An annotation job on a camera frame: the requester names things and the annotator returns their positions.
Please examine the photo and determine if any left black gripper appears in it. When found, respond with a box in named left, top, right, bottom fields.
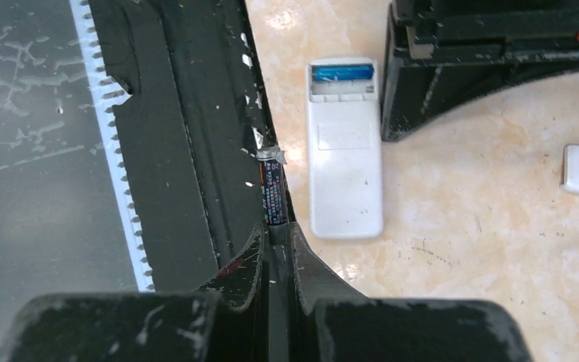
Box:
left=381, top=1, right=579, bottom=142

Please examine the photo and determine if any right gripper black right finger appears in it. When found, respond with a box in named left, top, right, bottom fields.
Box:
left=289, top=222, right=366, bottom=361

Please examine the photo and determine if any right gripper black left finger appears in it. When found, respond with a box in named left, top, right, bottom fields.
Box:
left=200, top=222, right=266, bottom=361

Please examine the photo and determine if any blue battery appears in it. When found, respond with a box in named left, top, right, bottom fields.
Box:
left=311, top=64, right=374, bottom=82

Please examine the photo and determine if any white remote control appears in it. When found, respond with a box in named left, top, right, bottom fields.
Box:
left=306, top=57, right=384, bottom=239

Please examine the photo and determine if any black battery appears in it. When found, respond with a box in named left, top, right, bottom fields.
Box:
left=256, top=146, right=289, bottom=245

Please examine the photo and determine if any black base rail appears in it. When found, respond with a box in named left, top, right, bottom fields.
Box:
left=71, top=1, right=277, bottom=293

